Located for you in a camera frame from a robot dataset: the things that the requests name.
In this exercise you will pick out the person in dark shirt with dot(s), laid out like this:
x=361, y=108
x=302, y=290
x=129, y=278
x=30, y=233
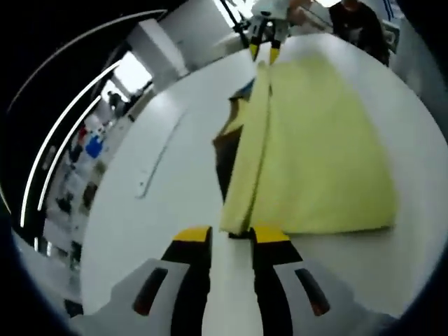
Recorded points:
x=360, y=35

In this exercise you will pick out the green and white object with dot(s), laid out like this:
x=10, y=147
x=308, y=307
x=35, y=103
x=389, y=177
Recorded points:
x=391, y=36

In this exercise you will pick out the white and red object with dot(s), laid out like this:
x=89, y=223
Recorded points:
x=91, y=127

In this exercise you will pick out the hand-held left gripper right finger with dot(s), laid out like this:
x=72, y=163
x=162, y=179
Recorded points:
x=276, y=276

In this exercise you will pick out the black tripod rod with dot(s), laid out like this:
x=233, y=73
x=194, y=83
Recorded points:
x=238, y=24

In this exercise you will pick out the ceiling light strip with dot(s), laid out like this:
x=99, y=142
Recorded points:
x=52, y=140
x=64, y=150

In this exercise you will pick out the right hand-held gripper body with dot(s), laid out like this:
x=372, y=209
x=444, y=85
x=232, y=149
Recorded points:
x=274, y=12

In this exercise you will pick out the yellow garment with blue lining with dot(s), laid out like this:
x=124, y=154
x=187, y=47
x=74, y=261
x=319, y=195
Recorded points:
x=315, y=147

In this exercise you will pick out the blue storage container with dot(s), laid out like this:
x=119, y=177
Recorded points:
x=95, y=147

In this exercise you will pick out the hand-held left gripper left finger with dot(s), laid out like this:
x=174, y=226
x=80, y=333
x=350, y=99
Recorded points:
x=190, y=273

